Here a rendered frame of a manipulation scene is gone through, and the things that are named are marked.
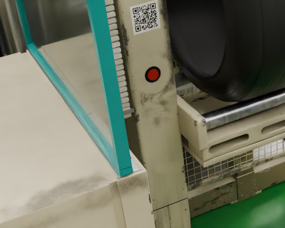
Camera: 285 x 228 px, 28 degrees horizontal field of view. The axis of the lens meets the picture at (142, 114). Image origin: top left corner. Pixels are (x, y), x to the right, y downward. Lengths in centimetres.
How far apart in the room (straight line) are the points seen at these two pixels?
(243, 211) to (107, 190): 193
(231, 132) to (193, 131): 12
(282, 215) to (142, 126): 123
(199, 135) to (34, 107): 63
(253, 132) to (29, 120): 83
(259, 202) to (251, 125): 113
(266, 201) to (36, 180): 200
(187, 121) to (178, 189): 27
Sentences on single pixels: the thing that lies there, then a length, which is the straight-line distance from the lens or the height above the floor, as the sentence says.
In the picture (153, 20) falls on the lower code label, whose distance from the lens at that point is 145.
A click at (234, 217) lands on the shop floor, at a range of 264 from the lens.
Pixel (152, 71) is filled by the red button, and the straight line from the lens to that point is 150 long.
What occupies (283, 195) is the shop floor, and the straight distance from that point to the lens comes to 275.
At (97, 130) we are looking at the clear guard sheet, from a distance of 83.
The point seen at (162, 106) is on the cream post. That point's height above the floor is 96.
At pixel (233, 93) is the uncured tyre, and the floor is 99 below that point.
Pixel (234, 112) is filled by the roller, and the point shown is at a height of 91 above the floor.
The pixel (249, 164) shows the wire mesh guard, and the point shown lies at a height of 32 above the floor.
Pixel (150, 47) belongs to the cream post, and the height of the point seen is 114.
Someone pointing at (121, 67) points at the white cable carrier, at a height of 110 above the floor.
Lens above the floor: 171
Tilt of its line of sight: 29 degrees down
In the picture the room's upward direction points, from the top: 8 degrees counter-clockwise
